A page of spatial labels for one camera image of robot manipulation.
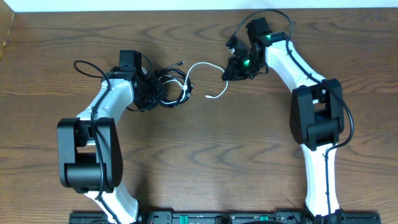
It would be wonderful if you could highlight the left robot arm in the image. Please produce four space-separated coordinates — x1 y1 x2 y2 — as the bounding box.
57 50 165 223

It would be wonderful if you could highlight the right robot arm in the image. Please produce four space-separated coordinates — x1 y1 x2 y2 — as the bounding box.
222 17 345 218

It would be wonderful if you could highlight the right camera black cable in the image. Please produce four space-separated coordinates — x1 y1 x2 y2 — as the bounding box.
228 8 355 224

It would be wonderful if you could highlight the camera black cable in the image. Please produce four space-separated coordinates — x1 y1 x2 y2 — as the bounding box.
228 8 355 224
73 54 153 224

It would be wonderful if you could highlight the left camera black cable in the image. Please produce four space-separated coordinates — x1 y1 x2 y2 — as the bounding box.
73 54 153 224

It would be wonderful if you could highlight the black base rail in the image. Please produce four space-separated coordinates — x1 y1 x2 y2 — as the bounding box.
68 210 382 224

